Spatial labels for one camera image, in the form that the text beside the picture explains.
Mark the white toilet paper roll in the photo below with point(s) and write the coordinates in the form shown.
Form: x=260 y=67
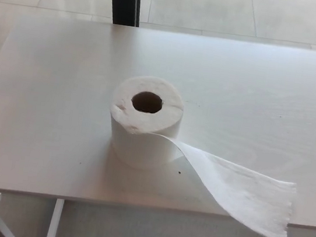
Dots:
x=144 y=134

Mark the white metal table leg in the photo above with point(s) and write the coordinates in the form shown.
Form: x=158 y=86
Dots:
x=54 y=222

